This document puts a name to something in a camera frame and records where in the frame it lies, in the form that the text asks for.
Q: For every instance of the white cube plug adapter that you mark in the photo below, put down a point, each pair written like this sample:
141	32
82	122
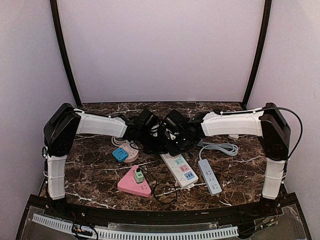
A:
233	136

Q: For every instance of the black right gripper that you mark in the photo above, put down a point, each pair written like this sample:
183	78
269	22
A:
173	151

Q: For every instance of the blue square plug adapter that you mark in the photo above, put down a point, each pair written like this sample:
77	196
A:
120	154

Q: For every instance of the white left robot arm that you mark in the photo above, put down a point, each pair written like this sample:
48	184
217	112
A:
67	122

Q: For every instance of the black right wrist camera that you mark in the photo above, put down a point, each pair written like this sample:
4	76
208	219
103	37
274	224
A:
175	121

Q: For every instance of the white multi-socket power strip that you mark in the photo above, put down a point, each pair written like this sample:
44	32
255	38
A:
180	169

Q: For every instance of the green charger adapter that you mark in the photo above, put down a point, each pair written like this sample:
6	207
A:
138	176

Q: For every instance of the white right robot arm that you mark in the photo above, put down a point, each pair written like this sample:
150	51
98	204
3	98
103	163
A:
266	122

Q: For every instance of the white slotted cable tray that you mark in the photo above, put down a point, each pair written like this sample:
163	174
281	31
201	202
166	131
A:
119	231

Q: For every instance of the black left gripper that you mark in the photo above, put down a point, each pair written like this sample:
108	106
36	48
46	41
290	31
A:
159	147

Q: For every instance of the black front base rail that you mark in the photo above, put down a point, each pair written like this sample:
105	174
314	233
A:
154	213

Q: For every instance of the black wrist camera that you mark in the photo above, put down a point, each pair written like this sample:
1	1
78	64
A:
146	120
175	121

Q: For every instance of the round pink power socket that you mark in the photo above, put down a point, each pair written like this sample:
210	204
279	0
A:
132	150

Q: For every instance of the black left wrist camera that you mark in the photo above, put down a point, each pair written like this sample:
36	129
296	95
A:
146	120

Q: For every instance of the pink triangular power socket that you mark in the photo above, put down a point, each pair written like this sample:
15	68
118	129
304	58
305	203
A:
128	184

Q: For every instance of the light blue power strip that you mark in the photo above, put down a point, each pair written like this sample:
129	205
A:
209	177

